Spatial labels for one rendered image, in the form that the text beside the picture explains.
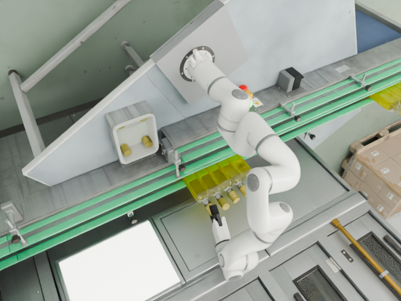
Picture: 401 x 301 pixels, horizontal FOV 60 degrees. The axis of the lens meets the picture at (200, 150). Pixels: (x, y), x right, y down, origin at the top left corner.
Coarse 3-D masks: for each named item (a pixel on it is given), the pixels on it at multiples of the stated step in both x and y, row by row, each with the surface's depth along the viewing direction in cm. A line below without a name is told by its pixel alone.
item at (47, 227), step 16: (400, 80) 197; (288, 128) 170; (160, 176) 150; (112, 192) 144; (128, 192) 145; (144, 192) 144; (80, 208) 139; (96, 208) 139; (112, 208) 140; (48, 224) 135; (64, 224) 134; (0, 240) 130; (32, 240) 130; (0, 256) 125
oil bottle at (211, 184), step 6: (204, 168) 155; (198, 174) 153; (204, 174) 152; (210, 174) 152; (204, 180) 150; (210, 180) 150; (216, 180) 150; (210, 186) 148; (216, 186) 148; (210, 192) 148; (216, 192) 148
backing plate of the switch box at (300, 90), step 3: (279, 87) 173; (300, 87) 173; (282, 90) 172; (294, 90) 172; (297, 90) 172; (300, 90) 172; (303, 90) 172; (285, 93) 170; (288, 93) 170; (291, 93) 170; (294, 93) 170; (297, 93) 170; (300, 93) 170; (288, 96) 169; (291, 96) 169
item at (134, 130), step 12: (132, 120) 131; (120, 132) 141; (132, 132) 145; (144, 132) 148; (156, 132) 141; (120, 144) 146; (132, 144) 149; (156, 144) 146; (120, 156) 140; (132, 156) 146; (144, 156) 148
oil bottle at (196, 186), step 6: (192, 174) 153; (186, 180) 152; (192, 180) 151; (198, 180) 151; (192, 186) 149; (198, 186) 149; (204, 186) 149; (192, 192) 150; (198, 192) 147; (204, 192) 147; (198, 198) 146; (204, 198) 146
